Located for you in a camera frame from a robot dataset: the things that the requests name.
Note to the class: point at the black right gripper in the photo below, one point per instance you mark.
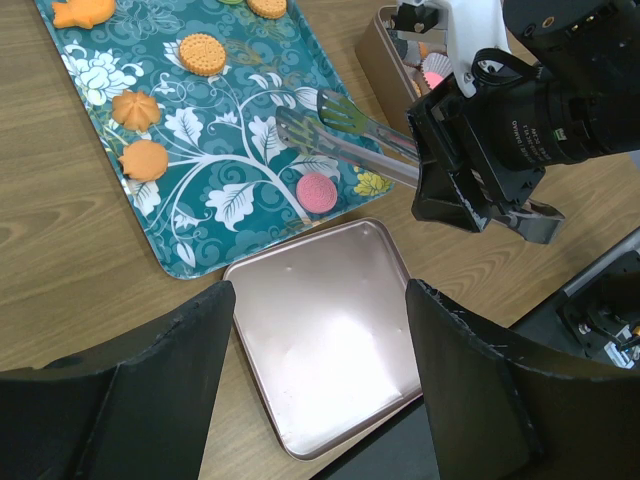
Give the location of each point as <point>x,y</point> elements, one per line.
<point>480,157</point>

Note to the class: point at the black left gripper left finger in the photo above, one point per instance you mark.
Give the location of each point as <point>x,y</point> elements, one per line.
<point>138,406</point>

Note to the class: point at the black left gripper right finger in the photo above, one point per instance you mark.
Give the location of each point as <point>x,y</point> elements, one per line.
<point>501,406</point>

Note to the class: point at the pink round cookie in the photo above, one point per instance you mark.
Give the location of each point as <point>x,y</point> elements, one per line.
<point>316,193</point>
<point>433,79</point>

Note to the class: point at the rose gold cookie tin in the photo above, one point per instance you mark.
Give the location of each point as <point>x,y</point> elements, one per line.
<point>389,78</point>

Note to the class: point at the metal slotted tongs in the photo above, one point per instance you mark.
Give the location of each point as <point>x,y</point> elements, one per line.
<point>360,145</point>

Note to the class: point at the rose gold tin lid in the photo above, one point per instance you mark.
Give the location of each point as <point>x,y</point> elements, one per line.
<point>323,323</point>

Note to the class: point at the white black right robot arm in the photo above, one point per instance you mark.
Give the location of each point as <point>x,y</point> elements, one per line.
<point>586,54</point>

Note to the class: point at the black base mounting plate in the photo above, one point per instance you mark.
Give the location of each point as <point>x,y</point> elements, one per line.
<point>594,316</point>

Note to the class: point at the orange round cookie upper right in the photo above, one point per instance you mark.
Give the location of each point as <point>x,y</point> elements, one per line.
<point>269,9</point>

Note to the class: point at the orange round cookie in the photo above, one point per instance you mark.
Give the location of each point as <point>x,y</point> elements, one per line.
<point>144,160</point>
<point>202,54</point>
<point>269,9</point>

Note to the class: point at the orange round cookie left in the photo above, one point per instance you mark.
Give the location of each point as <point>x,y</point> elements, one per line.
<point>144,160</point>

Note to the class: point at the orange round cookie centre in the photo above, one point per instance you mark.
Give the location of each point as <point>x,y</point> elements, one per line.
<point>202,54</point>

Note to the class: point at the teal floral serving tray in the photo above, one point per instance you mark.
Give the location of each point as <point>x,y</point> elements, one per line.
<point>230,187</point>

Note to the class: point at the orange pumpkin cookie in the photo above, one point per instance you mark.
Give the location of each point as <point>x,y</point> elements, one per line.
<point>135,111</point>

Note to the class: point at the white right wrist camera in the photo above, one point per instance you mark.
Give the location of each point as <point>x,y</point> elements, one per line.
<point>440,35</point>

